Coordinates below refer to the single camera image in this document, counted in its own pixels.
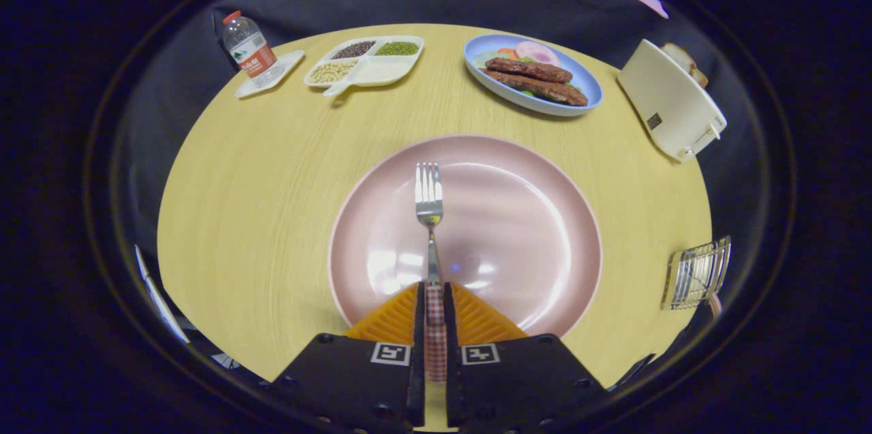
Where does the small white square coaster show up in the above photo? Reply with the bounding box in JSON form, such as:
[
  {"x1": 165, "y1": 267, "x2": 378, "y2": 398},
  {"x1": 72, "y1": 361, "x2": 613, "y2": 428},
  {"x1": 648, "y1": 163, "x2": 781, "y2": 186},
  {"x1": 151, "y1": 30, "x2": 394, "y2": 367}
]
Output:
[{"x1": 235, "y1": 50, "x2": 305, "y2": 99}]

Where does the clear water bottle red label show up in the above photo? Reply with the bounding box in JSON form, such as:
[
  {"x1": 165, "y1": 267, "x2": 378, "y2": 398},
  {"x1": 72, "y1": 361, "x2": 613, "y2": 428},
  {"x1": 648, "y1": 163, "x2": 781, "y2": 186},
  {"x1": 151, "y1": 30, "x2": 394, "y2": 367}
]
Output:
[{"x1": 222, "y1": 10, "x2": 280, "y2": 84}]

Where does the pile of pale soybeans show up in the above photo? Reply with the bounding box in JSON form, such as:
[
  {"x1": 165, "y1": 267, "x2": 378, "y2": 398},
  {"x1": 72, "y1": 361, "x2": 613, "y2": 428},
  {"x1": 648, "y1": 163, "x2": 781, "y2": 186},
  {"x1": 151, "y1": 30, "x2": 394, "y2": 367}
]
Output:
[{"x1": 310, "y1": 61, "x2": 358, "y2": 83}]

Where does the pink ham slice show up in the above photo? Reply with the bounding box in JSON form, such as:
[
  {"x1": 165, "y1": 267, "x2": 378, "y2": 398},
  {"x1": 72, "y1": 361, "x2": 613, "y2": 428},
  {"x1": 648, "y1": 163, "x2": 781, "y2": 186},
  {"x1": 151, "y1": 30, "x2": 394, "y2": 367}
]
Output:
[{"x1": 514, "y1": 41, "x2": 561, "y2": 67}]

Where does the metal fork red checked handle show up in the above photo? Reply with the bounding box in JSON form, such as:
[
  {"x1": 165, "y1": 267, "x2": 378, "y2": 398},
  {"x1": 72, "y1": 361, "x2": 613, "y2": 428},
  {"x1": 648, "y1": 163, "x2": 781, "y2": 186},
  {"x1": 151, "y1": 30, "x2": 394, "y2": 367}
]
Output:
[{"x1": 415, "y1": 162, "x2": 449, "y2": 384}]

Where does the white divided tray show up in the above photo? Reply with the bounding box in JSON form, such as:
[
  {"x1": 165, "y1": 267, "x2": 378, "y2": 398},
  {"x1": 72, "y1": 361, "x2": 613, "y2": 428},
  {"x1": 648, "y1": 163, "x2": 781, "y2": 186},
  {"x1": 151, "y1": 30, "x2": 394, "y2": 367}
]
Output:
[{"x1": 304, "y1": 35, "x2": 424, "y2": 97}]

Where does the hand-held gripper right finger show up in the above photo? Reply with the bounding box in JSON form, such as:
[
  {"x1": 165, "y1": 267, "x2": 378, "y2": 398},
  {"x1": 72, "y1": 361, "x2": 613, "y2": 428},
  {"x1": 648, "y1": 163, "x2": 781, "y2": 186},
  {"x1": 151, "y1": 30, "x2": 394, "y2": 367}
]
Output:
[{"x1": 444, "y1": 281, "x2": 610, "y2": 431}]

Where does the pile of dark red beans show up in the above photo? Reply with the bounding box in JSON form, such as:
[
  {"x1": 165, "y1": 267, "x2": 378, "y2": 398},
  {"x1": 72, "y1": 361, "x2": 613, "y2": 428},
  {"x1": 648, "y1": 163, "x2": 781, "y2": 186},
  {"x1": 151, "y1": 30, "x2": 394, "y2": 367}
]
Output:
[{"x1": 331, "y1": 41, "x2": 377, "y2": 59}]

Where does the metal wire cutlery holder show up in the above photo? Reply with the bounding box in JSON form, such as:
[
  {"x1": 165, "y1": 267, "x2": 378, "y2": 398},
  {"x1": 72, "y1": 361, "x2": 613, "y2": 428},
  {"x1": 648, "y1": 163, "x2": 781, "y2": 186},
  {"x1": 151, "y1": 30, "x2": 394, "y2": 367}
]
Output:
[{"x1": 659, "y1": 236, "x2": 732, "y2": 311}]

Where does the white flat panel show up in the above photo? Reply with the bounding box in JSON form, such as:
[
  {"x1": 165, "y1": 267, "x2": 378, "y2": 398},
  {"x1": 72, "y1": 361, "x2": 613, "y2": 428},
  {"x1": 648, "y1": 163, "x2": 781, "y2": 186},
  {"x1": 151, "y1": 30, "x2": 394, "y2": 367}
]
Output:
[{"x1": 134, "y1": 243, "x2": 191, "y2": 346}]

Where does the toast bread slice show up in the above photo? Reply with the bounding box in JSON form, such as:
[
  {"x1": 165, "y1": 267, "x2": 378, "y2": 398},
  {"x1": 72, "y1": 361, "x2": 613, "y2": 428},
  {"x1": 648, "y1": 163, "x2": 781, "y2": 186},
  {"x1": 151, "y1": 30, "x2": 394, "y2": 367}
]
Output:
[{"x1": 661, "y1": 42, "x2": 709, "y2": 89}]

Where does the white toaster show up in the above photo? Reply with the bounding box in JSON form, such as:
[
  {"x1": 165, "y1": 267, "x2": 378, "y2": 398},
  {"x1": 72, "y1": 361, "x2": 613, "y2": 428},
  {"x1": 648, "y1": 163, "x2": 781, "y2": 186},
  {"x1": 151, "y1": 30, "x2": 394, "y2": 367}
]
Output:
[{"x1": 617, "y1": 39, "x2": 728, "y2": 162}]

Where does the brown grilled meat patty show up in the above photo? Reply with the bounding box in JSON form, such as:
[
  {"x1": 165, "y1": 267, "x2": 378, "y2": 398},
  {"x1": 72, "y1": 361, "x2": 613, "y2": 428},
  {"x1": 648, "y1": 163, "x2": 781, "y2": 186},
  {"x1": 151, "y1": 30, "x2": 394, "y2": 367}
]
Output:
[
  {"x1": 485, "y1": 69, "x2": 589, "y2": 106},
  {"x1": 484, "y1": 57, "x2": 573, "y2": 84}
]

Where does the blue plate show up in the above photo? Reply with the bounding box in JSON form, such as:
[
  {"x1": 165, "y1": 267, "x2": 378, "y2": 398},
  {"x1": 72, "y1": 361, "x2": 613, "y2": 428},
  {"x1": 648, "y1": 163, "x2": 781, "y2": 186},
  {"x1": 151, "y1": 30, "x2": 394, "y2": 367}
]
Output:
[{"x1": 463, "y1": 33, "x2": 604, "y2": 117}]

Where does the pink plate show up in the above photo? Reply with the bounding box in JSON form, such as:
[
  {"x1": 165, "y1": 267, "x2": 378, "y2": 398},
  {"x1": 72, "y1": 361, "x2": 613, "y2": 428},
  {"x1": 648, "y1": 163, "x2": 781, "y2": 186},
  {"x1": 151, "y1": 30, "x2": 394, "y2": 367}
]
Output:
[{"x1": 328, "y1": 134, "x2": 604, "y2": 339}]

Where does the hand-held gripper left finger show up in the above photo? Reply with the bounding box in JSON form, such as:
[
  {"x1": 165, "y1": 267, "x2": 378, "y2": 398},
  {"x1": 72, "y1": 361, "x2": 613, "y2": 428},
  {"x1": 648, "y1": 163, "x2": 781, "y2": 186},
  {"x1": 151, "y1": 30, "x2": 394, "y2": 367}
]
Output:
[{"x1": 269, "y1": 281, "x2": 426, "y2": 431}]

